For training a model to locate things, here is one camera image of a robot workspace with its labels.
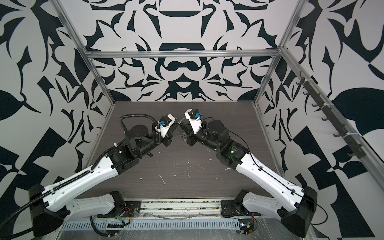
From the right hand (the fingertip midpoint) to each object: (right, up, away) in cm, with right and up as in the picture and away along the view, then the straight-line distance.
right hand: (181, 124), depth 63 cm
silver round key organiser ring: (-1, -4, +3) cm, 5 cm away
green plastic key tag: (0, +1, +2) cm, 2 cm away
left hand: (-3, +2, +2) cm, 4 cm away
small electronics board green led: (+30, -48, +8) cm, 57 cm away
